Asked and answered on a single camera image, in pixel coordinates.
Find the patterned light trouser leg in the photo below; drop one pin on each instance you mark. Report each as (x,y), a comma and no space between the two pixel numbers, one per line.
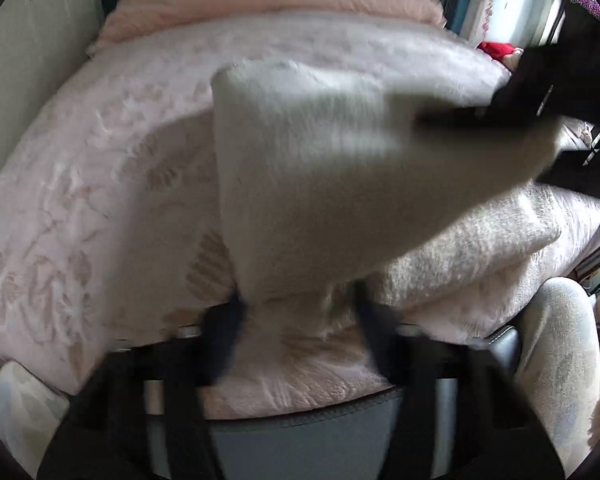
(559,367)

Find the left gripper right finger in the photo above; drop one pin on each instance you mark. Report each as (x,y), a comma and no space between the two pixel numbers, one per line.
(460,417)

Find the cream fuzzy knit sweater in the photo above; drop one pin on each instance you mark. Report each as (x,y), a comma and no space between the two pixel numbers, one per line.
(326,175)

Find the red plush toy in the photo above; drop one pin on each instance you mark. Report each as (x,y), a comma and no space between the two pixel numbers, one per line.
(506,54)

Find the pale pink embossed bedspread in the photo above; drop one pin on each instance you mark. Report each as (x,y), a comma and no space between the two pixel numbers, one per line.
(109,218)

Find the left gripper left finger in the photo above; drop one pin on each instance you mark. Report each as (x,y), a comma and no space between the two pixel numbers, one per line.
(104,434)

